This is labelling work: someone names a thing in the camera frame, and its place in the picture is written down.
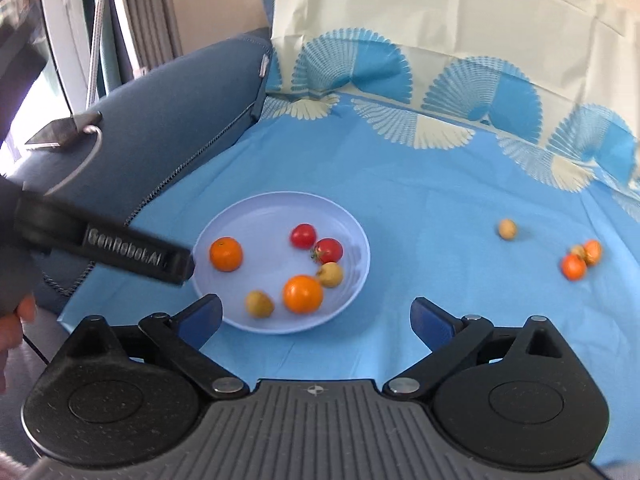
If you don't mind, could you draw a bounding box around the white charging cable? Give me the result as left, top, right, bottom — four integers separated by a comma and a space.
44, 125, 105, 196

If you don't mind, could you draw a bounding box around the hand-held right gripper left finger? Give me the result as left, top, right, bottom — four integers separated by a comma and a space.
62, 294, 251, 402

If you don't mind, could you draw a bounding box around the grey curtain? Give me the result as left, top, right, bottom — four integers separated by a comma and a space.
120, 0, 184, 78

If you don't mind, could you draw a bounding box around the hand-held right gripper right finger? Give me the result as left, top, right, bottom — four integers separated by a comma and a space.
383, 296, 576, 402

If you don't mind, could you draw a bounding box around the white window frame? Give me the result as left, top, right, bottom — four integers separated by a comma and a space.
37, 0, 101, 113

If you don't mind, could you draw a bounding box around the person's left hand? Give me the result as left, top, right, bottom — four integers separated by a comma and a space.
0, 294, 38, 396

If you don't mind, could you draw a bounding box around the thin black cable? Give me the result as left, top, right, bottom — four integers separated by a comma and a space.
22, 335, 51, 367

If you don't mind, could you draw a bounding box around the black smartphone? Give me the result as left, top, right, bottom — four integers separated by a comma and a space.
24, 112, 103, 152

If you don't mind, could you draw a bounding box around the blue fan-print bed sheet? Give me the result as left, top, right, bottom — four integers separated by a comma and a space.
57, 0, 640, 466

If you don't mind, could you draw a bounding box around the black garment steamer with hose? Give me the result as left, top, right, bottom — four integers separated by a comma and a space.
85, 0, 109, 111

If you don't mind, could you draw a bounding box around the black angular object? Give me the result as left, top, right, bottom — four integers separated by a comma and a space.
0, 22, 49, 128

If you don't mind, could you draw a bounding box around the blue fabric sofa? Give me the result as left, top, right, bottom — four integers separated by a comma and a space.
0, 0, 277, 321

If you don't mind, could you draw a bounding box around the small red fruit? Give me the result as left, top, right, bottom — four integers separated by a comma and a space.
311, 238, 345, 264
290, 223, 317, 250

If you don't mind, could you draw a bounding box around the lavender plastic plate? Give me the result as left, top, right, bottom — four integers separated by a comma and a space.
191, 191, 372, 335

